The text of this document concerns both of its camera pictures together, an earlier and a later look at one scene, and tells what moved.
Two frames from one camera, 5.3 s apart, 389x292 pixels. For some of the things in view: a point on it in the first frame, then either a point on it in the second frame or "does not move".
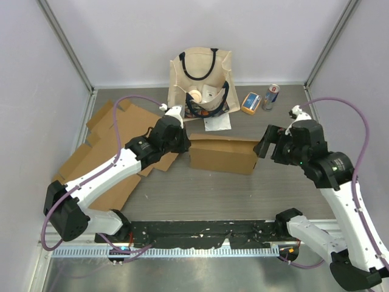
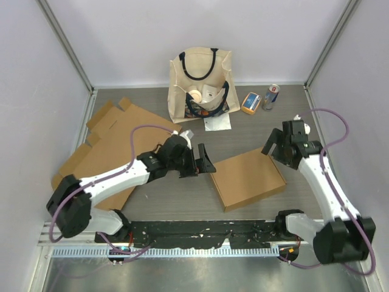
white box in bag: (208, 93) does not move
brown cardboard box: (223, 154) -> (245, 177)
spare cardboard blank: (132, 121) does not move
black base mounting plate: (179, 235) does not move
